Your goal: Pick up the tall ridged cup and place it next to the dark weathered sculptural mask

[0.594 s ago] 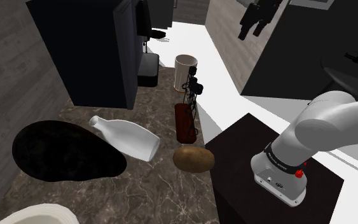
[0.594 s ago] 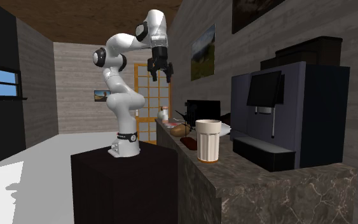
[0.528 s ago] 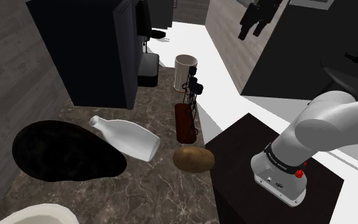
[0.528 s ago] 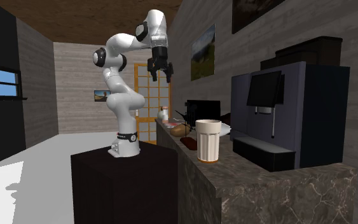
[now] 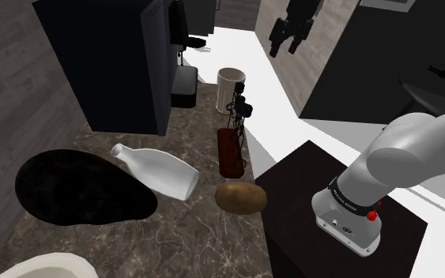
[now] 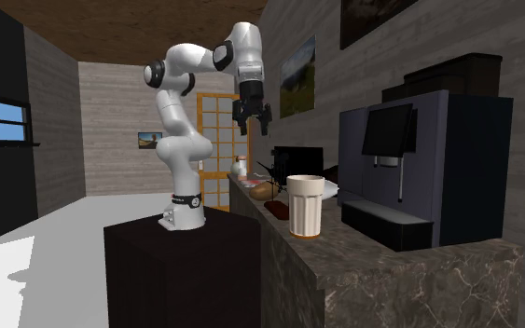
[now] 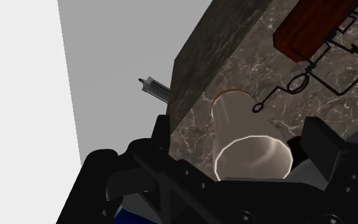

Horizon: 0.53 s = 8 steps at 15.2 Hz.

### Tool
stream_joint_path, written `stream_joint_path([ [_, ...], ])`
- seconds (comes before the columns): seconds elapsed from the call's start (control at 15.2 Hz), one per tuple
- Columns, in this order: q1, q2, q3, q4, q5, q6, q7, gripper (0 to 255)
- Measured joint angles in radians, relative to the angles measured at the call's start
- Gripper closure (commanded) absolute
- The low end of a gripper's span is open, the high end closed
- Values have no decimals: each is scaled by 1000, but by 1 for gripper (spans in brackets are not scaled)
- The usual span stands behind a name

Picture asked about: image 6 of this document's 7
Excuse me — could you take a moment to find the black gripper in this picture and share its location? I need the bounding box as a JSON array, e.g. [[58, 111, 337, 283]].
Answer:
[[231, 80, 273, 137]]

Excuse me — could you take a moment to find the wooden glass-pane door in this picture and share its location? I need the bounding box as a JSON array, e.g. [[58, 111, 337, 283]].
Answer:
[[196, 92, 251, 212]]

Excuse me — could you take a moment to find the black box appliance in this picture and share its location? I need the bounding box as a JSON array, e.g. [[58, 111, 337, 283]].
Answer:
[[272, 145, 325, 185]]

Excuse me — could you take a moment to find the brown potato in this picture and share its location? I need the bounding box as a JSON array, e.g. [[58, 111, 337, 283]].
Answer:
[[248, 180, 281, 202]]

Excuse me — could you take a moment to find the dark red flat object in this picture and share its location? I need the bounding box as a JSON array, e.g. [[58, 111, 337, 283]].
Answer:
[[263, 199, 290, 222]]

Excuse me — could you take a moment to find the cream ribbed cup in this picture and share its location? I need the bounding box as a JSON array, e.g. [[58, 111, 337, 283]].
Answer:
[[286, 174, 326, 239]]

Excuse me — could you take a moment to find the white plate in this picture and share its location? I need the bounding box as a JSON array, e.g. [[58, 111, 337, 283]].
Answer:
[[323, 179, 340, 200]]

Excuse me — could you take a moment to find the dark robot stand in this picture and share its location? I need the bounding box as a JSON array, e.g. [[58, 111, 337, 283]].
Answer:
[[104, 206, 263, 328]]

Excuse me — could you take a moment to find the dark grey coffee machine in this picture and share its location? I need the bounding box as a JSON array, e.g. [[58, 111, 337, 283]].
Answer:
[[337, 52, 515, 253]]

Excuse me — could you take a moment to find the landscape wall picture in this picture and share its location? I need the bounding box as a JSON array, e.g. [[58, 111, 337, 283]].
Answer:
[[279, 34, 317, 120]]

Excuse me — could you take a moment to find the black wire stand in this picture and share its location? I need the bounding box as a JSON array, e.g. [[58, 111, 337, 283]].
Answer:
[[256, 153, 291, 194]]

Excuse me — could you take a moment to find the small yellow wall picture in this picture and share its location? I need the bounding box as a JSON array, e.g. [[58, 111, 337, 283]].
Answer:
[[137, 131, 163, 151]]

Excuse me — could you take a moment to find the dark wall picture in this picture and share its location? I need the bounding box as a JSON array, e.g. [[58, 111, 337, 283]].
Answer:
[[339, 0, 421, 51]]

